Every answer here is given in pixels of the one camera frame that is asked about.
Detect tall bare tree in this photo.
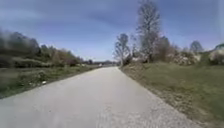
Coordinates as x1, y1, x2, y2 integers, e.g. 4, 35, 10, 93
135, 0, 162, 63

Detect wooded hillside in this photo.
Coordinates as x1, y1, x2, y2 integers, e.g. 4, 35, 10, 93
0, 29, 101, 70

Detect grass slope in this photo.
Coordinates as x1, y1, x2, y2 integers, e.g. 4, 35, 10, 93
119, 61, 224, 128

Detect pale flowering bushes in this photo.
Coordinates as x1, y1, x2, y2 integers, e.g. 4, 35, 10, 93
171, 44, 224, 67

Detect grass verge with scrub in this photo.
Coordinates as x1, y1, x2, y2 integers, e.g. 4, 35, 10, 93
0, 63, 102, 100

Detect grey gravel road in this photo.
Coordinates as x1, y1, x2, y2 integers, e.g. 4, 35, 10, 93
0, 65, 205, 128

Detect round-crowned tree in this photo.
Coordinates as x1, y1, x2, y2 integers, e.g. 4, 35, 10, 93
189, 40, 205, 55

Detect bare bushy tree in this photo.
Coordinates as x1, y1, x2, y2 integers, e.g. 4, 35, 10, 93
156, 35, 173, 63

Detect small bare tree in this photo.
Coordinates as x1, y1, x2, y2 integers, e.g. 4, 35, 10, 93
112, 33, 132, 66

